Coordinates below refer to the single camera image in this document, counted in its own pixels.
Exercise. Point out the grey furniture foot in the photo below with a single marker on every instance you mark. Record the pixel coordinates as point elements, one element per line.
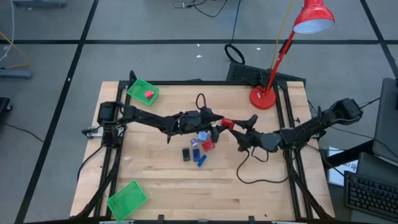
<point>40,3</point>
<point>15,74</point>

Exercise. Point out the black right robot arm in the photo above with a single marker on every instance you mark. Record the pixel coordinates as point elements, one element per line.
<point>311,127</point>

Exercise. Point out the red desk lamp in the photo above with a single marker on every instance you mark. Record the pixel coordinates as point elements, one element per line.
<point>262,98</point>

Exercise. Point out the small white purple box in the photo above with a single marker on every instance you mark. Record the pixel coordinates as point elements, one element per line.
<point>194,142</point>

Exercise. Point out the black rectangular device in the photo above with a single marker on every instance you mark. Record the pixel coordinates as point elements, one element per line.
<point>186,154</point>

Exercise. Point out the black table edge bracket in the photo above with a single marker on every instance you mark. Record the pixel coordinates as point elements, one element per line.
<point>160,219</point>
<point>251,220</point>

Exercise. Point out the light blue note pad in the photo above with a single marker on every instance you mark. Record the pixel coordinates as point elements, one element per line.
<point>203,136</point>

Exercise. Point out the black aluminium table frame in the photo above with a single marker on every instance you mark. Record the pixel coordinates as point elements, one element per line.
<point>217,82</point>

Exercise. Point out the black desk bar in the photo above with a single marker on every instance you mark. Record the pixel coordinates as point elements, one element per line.
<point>348,154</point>

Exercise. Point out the grey monitor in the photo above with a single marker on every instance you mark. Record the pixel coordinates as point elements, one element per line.
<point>387,121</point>

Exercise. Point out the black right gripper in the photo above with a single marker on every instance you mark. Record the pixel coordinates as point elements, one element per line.
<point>267,141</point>

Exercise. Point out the green plastic mesh basket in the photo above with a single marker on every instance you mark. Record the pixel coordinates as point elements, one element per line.
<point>138,90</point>
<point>127,200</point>

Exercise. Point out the black computer keyboard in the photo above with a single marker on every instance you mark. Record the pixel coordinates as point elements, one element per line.
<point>370,196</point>

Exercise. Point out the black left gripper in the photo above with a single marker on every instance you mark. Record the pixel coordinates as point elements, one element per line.
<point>194,123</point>

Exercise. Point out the black chair caster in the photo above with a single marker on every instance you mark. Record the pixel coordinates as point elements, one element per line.
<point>4,107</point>

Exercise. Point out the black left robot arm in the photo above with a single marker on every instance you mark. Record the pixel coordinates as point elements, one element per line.
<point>146,118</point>

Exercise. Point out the bright blue rectangular box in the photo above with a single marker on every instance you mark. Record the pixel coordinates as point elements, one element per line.
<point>202,160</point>

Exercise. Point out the white aluminium bar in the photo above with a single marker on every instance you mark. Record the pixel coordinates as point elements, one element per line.
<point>116,222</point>
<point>289,222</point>

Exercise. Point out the black perforated panel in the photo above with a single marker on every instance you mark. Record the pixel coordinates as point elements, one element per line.
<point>245,74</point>

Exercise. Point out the red plastic box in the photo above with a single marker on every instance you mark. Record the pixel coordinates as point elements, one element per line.
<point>149,94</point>
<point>229,124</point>
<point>208,145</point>

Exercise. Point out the white printed paper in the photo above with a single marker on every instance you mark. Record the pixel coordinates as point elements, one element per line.
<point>342,174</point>

